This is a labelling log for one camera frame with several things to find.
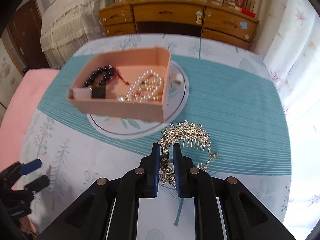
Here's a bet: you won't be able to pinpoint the gold leaf hair comb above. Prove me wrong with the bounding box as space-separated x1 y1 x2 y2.
158 120 219 187

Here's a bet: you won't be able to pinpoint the long pearl necklace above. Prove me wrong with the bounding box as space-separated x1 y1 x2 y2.
117 69 166 103

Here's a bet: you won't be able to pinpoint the pink band smart watch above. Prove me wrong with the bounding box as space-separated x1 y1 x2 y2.
68 86 106 99

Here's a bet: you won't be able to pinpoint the red string bracelet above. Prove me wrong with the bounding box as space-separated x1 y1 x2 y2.
113 67 130 85

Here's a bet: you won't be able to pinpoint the black bead bracelet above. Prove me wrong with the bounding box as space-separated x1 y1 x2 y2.
83 64 118 87

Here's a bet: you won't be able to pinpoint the pink rectangular jewelry box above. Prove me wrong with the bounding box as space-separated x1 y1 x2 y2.
66 46 171 122

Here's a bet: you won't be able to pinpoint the pink blanket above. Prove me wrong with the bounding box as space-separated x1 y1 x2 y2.
1 69 60 171

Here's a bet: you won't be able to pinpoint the tree print tablecloth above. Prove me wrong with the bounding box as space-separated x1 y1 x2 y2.
21 35 291 231

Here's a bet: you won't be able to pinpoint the brown wooden door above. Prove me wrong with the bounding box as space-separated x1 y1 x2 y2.
7 0 49 74

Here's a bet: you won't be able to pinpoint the white lace cover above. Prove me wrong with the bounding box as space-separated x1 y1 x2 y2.
40 0 114 69

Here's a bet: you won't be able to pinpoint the wooden desk with drawers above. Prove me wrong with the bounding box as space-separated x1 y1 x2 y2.
99 0 259 49

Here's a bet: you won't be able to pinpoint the white floral curtain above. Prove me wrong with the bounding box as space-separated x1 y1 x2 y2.
252 0 319 100

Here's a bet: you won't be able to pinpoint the small red box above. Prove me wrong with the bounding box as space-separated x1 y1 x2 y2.
241 8 256 18

